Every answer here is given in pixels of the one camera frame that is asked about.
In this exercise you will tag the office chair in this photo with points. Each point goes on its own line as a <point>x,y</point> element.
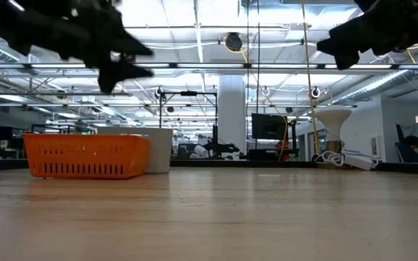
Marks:
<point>400,132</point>

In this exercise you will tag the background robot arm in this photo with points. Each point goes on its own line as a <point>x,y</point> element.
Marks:
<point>223,148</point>

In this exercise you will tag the person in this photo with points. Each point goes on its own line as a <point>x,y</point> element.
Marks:
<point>410,150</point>

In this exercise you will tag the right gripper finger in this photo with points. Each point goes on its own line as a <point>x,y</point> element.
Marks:
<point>374,12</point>
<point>343,43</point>

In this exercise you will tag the white desk lamp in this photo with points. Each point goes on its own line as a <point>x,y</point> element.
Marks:
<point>334,119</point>

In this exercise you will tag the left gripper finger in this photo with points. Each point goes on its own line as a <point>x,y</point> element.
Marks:
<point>125,45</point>
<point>125,72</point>

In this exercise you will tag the silver ventilation duct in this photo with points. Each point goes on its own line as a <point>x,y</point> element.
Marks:
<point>376,86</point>

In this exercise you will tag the orange plastic basket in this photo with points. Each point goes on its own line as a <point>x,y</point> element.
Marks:
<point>85,156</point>

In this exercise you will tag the red background object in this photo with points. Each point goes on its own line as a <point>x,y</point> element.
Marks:
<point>281,152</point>

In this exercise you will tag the black background rig frame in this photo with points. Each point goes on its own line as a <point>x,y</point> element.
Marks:
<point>189,93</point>

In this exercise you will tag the grey plastic bin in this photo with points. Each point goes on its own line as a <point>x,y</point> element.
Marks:
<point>160,148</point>

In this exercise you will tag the black aluminium table frame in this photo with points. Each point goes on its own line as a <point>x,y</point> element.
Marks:
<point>230,163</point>

